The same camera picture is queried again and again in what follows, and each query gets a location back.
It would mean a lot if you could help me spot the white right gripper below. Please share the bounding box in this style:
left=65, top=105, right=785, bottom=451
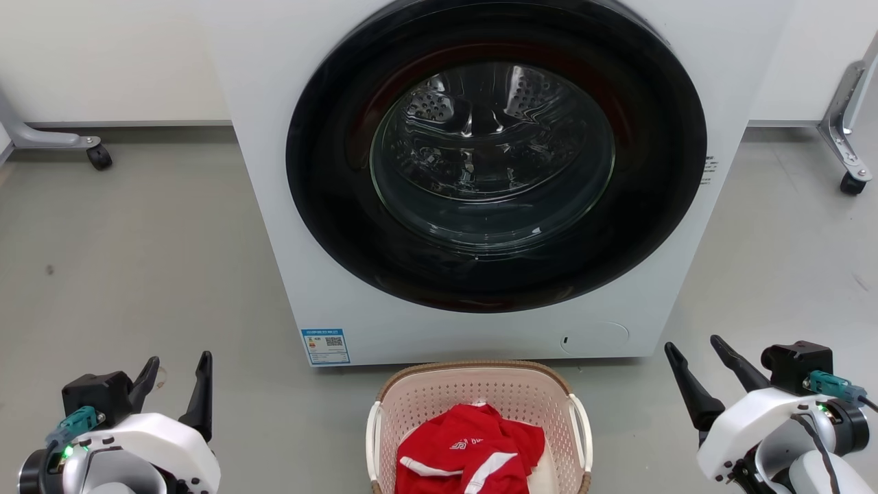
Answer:
left=663, top=334, right=871, bottom=494

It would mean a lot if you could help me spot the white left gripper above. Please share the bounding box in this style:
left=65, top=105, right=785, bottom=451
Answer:
left=18, top=351, right=222, bottom=494

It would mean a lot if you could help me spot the pink plastic laundry basket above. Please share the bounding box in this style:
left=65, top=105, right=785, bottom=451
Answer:
left=365, top=360, right=594, bottom=494

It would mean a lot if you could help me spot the blue energy label sticker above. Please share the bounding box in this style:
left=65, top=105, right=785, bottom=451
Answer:
left=300, top=327, right=352, bottom=366

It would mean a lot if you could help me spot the round black washing machine door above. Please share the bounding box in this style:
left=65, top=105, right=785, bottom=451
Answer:
left=285, top=0, right=709, bottom=315

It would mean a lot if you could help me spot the white front-load washing machine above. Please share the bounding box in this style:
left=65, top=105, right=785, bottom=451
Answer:
left=194, top=0, right=798, bottom=368

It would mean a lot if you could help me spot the red shirt with white stripes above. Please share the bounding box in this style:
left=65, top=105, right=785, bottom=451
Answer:
left=394, top=402, right=547, bottom=494

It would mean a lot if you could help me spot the green left cable connector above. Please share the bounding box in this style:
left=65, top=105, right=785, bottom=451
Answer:
left=45, top=405, right=105, bottom=448

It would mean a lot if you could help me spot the green cable connector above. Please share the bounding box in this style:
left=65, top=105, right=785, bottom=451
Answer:
left=45, top=405, right=105, bottom=448
left=805, top=370, right=869, bottom=407

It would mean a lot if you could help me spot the green right cable connector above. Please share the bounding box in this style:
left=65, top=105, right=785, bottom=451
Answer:
left=805, top=370, right=869, bottom=407

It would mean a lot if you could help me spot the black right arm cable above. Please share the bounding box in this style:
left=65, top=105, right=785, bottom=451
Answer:
left=789, top=394, right=878, bottom=494

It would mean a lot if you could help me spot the grey metal frame leg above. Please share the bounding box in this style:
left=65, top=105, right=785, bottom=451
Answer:
left=817, top=33, right=878, bottom=183
left=0, top=84, right=104, bottom=153

